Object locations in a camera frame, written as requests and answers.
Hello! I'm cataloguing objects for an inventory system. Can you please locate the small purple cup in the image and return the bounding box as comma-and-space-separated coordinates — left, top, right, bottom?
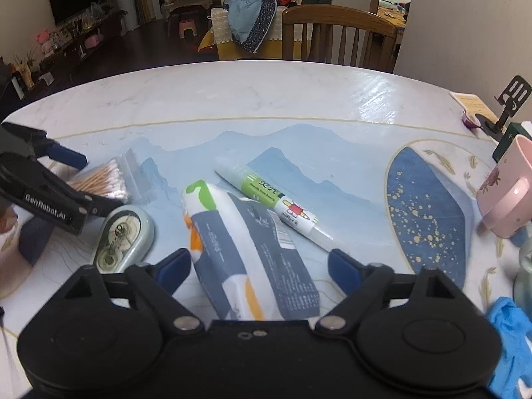
462, 110, 485, 130

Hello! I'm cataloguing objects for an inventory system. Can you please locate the bag of cotton swabs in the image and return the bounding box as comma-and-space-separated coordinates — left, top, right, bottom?
66, 152, 161, 206

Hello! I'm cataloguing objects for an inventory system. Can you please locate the brown wooden chair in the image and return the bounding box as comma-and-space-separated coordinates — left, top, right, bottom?
282, 3, 399, 73

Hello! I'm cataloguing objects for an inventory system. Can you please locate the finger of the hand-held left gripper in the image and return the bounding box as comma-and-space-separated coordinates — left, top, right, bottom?
2, 122, 88, 171
68, 184, 125, 219

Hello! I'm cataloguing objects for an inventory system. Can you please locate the dark television cabinet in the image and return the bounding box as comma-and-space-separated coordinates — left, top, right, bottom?
0, 8, 129, 92

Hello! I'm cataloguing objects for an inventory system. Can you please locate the pile of blue clothes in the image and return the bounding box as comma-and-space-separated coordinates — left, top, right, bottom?
222, 0, 278, 54

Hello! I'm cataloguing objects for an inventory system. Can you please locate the yellow chair with lace cover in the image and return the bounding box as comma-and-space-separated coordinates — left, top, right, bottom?
197, 4, 317, 61

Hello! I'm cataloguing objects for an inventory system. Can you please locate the blue cloth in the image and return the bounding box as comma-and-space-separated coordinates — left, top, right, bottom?
484, 296, 532, 399

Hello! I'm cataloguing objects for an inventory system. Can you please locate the pale green correction tape dispenser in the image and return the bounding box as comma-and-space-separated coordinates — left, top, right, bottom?
90, 205, 155, 275

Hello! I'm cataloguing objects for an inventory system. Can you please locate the pale green mug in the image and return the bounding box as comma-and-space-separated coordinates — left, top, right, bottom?
513, 237, 532, 312

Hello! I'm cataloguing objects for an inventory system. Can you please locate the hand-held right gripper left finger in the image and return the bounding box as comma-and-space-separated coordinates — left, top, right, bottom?
64, 248, 206, 334

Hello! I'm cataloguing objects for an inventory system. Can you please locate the black phone stand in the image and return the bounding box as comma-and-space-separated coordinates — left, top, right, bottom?
474, 75, 532, 142

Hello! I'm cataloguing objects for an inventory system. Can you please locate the white green glue pen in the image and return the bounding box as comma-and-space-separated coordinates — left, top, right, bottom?
214, 156, 345, 252

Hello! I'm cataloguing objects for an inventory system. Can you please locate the pink plastic stool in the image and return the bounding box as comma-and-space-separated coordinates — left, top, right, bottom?
178, 19, 201, 40

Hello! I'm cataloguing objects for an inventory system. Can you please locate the printed tissue pack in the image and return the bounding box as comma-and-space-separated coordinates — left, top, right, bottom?
182, 180, 321, 322

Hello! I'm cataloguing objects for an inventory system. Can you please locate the dark green box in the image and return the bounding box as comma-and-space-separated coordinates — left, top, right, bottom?
492, 120, 532, 163

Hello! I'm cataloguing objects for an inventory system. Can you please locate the yellow notepad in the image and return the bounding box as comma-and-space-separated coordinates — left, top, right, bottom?
449, 91, 499, 123

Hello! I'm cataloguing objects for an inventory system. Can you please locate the pink mug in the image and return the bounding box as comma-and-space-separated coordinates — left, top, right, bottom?
476, 135, 532, 239

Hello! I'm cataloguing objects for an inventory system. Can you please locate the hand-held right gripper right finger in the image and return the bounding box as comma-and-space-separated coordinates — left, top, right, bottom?
315, 248, 470, 333

